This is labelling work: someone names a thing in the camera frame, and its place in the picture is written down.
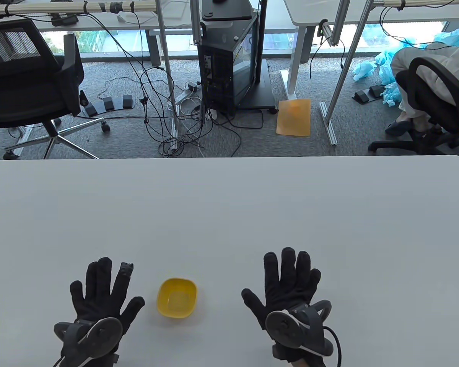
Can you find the person's right hand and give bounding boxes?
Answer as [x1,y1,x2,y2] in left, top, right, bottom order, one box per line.
[241,247,322,330]

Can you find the person's left hand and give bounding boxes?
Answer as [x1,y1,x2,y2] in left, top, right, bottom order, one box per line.
[70,257,145,337]

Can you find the small yellow dish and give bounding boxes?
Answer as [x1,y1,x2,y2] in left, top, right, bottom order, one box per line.
[156,278,198,318]

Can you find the black right wrist controller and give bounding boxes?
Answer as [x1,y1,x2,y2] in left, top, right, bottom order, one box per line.
[265,300,334,357]

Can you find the black wrist controller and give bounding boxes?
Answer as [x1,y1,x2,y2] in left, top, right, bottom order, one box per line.
[265,300,334,357]
[54,317,123,360]

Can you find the black left wrist controller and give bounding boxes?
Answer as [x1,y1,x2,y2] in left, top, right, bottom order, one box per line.
[54,317,123,360]

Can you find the orange sheet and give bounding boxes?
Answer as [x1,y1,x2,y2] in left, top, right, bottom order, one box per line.
[276,99,312,137]

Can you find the grey triple foot pedal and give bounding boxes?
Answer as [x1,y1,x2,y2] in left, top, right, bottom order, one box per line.
[80,91,134,117]

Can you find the black foot pedal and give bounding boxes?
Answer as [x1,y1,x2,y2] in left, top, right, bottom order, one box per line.
[352,85,387,104]

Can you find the black mesh office chair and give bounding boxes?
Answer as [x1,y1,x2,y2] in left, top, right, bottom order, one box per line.
[0,18,111,160]

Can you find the white power strip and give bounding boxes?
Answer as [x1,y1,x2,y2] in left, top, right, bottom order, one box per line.
[175,81,203,103]

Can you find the black computer tower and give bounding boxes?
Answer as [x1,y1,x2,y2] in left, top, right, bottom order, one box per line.
[197,11,260,117]

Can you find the black armrest office chair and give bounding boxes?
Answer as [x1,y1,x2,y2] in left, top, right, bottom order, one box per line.
[368,57,459,153]

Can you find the pile of blue plastic bags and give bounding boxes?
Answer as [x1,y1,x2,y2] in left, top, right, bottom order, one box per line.
[353,27,459,107]

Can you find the white desk with grey leg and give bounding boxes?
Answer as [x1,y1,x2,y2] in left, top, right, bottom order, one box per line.
[0,0,201,66]

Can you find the right controller black cable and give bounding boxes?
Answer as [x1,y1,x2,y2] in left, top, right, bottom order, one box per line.
[323,327,342,367]

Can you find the tangled black floor cables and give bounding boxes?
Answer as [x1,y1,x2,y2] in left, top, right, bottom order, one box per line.
[140,65,266,158]

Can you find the aluminium frame with number tag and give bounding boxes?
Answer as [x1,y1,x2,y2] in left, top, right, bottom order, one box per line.
[318,0,459,146]

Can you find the plain aluminium frame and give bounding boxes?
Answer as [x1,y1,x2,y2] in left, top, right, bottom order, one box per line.
[155,0,203,150]

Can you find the aluminium rail with black clamps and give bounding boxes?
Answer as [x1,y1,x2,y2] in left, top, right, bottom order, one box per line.
[0,0,157,18]

